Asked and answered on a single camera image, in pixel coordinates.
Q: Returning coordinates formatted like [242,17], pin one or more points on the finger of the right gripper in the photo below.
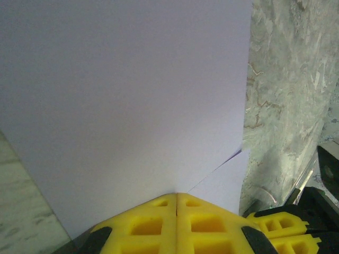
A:
[280,223]
[296,246]

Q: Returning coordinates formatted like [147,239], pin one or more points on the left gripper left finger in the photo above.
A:
[143,230]

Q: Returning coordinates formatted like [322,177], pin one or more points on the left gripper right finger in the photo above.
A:
[209,230]

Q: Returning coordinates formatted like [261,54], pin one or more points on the lilac paper sheet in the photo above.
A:
[119,92]

